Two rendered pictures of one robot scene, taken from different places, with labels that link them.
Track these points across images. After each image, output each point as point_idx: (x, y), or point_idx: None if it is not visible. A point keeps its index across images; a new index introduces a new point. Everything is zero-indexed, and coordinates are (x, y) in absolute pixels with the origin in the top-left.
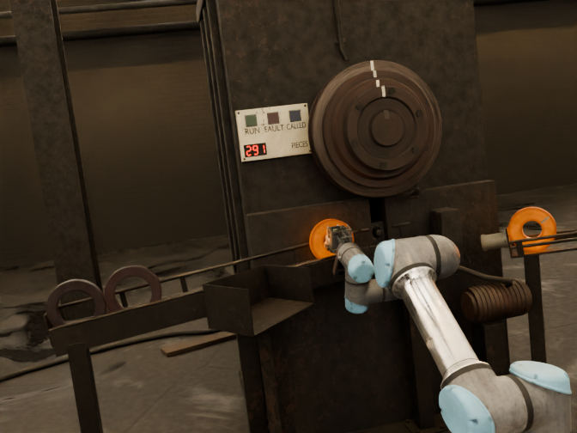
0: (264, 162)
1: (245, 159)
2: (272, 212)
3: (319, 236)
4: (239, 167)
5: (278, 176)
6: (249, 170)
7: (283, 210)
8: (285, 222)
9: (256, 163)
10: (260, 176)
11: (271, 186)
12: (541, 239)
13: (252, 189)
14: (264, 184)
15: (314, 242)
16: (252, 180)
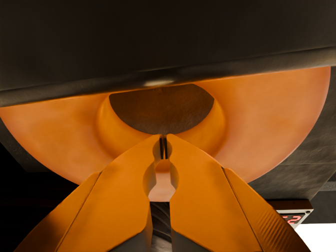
0: (268, 197)
1: (307, 212)
2: (332, 162)
3: (238, 160)
4: (317, 192)
5: (252, 181)
6: (303, 190)
7: (296, 164)
8: (312, 139)
9: (284, 196)
10: (288, 183)
11: (274, 171)
12: None
13: (320, 168)
14: (289, 174)
15: (286, 138)
16: (309, 179)
